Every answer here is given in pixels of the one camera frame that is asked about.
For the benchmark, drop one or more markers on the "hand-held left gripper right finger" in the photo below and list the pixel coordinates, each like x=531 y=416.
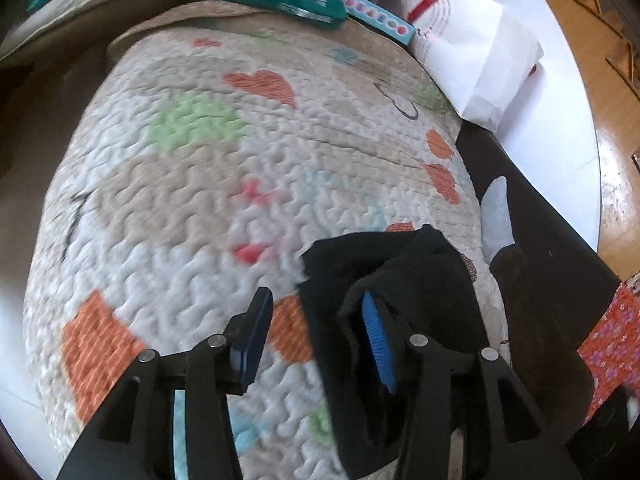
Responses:
x=380 y=350

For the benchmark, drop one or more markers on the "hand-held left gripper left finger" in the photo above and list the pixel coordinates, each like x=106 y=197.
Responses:
x=252 y=345

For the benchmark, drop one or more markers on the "black pants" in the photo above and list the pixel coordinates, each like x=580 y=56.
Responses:
x=440 y=280

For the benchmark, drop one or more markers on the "red floral cloth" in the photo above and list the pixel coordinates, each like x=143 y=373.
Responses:
x=612 y=345

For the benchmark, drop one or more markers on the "person's brown trouser leg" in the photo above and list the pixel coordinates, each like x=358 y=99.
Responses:
x=540 y=340

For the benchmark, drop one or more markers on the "quilted patterned blanket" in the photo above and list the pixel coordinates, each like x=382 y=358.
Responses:
x=175 y=185

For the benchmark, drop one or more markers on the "person's white sock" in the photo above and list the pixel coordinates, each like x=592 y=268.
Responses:
x=497 y=215

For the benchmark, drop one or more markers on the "white floor mat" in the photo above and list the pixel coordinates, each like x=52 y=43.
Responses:
x=565 y=125

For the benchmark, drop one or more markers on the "light blue shapes box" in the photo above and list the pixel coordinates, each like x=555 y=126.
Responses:
x=380 y=17

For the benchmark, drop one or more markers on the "beige seat cushion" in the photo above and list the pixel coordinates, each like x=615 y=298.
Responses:
x=90 y=10

